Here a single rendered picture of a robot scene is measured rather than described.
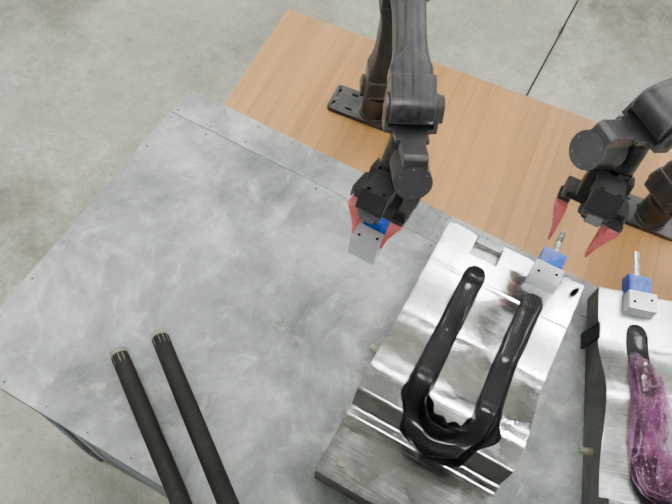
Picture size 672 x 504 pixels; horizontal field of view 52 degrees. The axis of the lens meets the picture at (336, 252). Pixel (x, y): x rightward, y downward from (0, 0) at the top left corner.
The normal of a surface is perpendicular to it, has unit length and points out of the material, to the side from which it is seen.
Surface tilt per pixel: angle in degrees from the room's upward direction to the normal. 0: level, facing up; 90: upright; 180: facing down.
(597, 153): 66
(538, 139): 0
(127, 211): 0
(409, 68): 16
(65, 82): 0
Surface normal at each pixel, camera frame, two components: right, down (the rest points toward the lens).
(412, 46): 0.07, -0.22
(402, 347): 0.28, -0.77
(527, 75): 0.07, -0.46
